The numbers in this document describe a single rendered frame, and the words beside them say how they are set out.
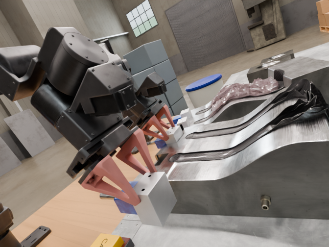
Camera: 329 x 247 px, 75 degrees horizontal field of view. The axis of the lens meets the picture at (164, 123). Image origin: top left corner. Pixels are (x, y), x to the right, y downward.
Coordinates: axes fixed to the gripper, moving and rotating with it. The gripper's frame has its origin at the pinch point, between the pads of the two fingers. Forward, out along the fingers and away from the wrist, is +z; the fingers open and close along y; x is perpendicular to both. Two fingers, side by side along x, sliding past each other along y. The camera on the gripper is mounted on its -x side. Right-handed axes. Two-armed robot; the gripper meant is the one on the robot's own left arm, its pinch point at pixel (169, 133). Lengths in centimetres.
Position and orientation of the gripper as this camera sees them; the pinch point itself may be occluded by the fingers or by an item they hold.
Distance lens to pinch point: 62.1
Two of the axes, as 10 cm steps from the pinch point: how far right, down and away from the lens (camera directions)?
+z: 7.4, 6.8, -0.2
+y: 4.3, -4.5, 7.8
